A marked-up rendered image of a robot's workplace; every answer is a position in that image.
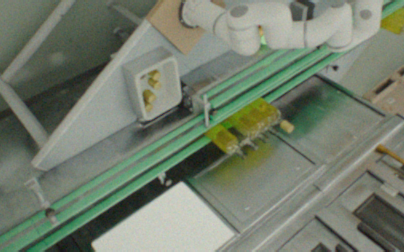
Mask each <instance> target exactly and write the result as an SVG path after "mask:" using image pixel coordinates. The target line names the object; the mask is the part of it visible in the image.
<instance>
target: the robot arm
mask: <svg viewBox="0 0 404 252"><path fill-rule="evenodd" d="M382 4H383V0H355V2H354V25H352V10H351V6H350V5H349V4H346V3H345V2H338V3H336V4H334V5H331V6H329V7H328V8H327V9H326V10H325V11H324V12H323V13H322V14H321V15H319V17H317V18H316V19H314V20H312V21H307V22H293V21H292V20H291V11H290V10H289V8H288V7H287V6H286V5H284V4H283V3H280V2H261V3H252V4H243V5H238V6H233V7H232V8H230V9H229V10H228V11H226V10H225V9H223V8H221V7H220V6H217V5H215V4H213V3H211V2H210V0H187V2H186V3H185V4H184V8H183V19H184V21H185V22H187V24H189V25H190V26H196V25H198V26H200V27H202V28H203V29H204V30H206V31H208V32H209V33H211V34H212V35H214V36H215V37H217V38H219V39H220V40H222V41H224V42H225V43H226V44H227V45H228V46H230V47H231V48H232V49H233V50H234V51H235V52H236V53H238V54H239V55H252V54H254V53H255V52H256V51H257V50H258V49H259V47H260V42H261V39H260V34H259V27H258V25H261V26H262V29H263V36H264V39H265V42H266V44H267V46H268V47H269V48H270V49H302V48H313V47H316V46H317V45H319V44H321V43H323V42H324V41H325V45H326V47H327V49H329V50H330V51H331V52H333V53H342V52H345V51H347V50H349V49H351V48H353V47H354V46H355V45H357V44H359V43H361V42H362V41H365V40H366V39H367V38H369V37H371V36H373V35H374V34H375V33H376V32H377V31H378V30H379V27H380V21H381V12H382Z"/></svg>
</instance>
